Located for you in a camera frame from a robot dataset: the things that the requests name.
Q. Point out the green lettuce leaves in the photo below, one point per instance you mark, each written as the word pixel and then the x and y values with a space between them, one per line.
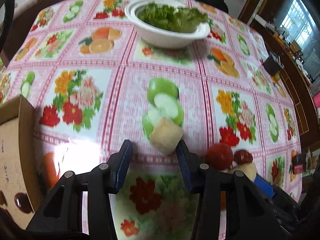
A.
pixel 175 19

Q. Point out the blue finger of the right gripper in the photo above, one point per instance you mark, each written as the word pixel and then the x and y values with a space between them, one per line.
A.
pixel 264 186

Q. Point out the shallow cardboard box tray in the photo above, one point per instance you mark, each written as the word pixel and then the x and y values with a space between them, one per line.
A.
pixel 18 162

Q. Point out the fruit pattern pink tablecloth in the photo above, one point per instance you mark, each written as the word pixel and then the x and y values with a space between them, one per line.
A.
pixel 95 81

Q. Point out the white bowl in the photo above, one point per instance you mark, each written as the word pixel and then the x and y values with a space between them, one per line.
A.
pixel 159 37

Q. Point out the dark red plum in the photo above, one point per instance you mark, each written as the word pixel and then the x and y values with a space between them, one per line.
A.
pixel 22 202

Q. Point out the pale yellow cube block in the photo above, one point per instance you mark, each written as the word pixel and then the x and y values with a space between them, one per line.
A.
pixel 166 136

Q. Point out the red apple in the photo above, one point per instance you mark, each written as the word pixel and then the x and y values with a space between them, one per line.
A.
pixel 219 156

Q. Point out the brown armchair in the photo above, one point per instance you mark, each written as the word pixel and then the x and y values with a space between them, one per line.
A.
pixel 20 26

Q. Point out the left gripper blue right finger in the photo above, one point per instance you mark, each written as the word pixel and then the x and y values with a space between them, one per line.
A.
pixel 189 166

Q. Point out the dark red date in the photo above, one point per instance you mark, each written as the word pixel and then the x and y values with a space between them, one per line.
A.
pixel 242 157

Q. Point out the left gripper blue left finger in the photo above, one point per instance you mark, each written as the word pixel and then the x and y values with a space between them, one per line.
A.
pixel 123 161

